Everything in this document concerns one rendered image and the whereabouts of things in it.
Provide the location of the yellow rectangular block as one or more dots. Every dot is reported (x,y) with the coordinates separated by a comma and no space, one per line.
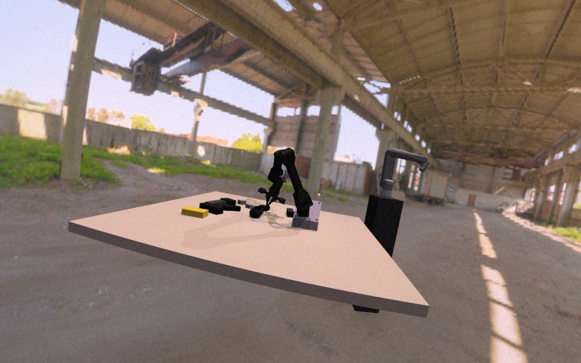
(195,212)

